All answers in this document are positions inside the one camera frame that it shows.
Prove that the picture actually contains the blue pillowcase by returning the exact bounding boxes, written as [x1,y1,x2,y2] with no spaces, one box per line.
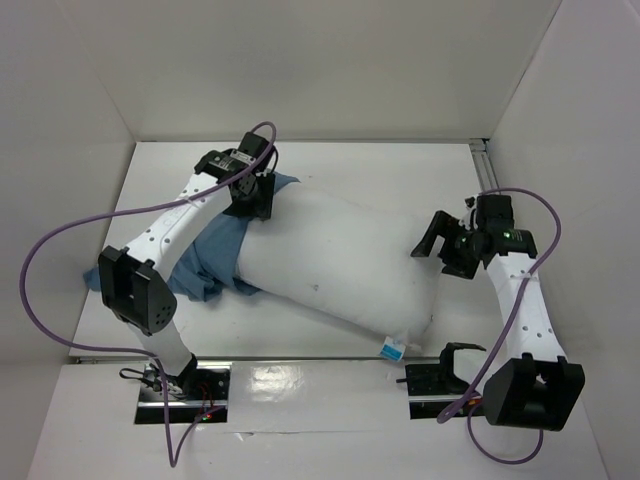
[82,169,301,304]

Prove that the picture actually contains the white pillow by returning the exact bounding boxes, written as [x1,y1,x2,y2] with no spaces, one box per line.
[236,183,441,348]

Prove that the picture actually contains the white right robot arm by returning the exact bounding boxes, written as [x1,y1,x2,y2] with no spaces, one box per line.
[411,191,585,431]

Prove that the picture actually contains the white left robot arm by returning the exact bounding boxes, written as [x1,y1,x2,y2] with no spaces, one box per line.
[98,130,276,399]

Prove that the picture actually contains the blue white pillow tag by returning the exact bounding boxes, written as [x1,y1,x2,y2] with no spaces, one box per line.
[379,336,406,362]

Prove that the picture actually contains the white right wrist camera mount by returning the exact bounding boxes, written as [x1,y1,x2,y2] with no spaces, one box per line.
[459,196,478,230]

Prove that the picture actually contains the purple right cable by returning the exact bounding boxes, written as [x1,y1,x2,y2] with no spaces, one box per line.
[437,187,562,462]

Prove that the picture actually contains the purple cable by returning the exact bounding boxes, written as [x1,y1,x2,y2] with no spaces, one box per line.
[18,120,279,469]
[437,187,562,462]

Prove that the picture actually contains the aluminium frame rail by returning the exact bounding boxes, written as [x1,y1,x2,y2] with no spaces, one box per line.
[469,138,499,191]

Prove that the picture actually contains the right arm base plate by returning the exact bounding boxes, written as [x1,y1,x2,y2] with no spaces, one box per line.
[403,362,502,420]

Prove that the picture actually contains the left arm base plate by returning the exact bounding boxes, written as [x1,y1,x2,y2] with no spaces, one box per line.
[119,363,231,425]

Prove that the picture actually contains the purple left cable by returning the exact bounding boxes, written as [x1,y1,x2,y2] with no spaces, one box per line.
[18,120,279,469]

